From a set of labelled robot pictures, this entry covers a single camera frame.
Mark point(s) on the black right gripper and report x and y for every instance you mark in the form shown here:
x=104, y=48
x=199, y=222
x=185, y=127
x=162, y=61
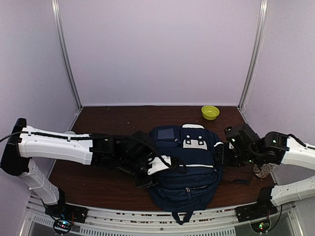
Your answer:
x=223, y=160

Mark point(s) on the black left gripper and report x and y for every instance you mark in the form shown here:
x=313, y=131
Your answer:
x=149, y=182

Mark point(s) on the navy blue student backpack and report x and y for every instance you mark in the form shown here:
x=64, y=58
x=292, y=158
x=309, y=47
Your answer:
x=191, y=184

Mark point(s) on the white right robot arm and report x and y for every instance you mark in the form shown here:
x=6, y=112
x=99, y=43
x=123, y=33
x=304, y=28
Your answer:
x=244, y=146

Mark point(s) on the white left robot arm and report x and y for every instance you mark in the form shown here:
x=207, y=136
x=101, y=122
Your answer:
x=134, y=153

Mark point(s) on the patterned mug orange inside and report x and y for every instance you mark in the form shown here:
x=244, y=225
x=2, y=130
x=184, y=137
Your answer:
x=264, y=170

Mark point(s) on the lime green bowl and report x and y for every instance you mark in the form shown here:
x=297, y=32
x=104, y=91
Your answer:
x=210, y=112

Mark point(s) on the pale green ceramic bowl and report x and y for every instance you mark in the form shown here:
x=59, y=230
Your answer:
x=69, y=132

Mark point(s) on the front aluminium rail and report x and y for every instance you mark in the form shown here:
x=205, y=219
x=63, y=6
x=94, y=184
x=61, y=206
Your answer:
x=220, y=221

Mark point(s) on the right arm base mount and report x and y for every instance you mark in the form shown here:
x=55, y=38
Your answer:
x=262, y=208

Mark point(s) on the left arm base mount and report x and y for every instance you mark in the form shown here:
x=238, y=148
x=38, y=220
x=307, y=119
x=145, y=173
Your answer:
x=63, y=211

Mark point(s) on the right aluminium frame post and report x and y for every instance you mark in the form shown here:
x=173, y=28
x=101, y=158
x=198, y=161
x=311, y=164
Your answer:
x=258, y=41

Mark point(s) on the aluminium frame post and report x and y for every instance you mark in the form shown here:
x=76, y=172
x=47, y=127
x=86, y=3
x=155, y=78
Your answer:
x=258, y=41
x=64, y=52

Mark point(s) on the left aluminium frame post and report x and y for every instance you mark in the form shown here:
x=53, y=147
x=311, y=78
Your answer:
x=64, y=52

